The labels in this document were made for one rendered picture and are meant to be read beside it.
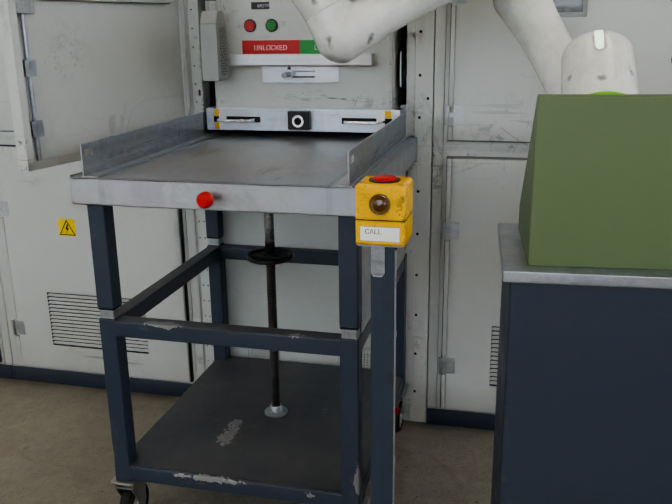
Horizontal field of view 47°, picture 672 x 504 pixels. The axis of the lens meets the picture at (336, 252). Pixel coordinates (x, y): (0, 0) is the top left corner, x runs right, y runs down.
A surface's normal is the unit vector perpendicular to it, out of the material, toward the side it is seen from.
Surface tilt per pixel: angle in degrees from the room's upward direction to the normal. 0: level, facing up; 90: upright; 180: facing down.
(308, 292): 90
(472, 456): 0
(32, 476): 0
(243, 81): 90
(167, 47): 90
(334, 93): 90
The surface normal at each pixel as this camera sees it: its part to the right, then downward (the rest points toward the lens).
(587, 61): -0.58, -0.42
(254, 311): -0.24, 0.28
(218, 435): -0.01, -0.96
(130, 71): 0.91, 0.11
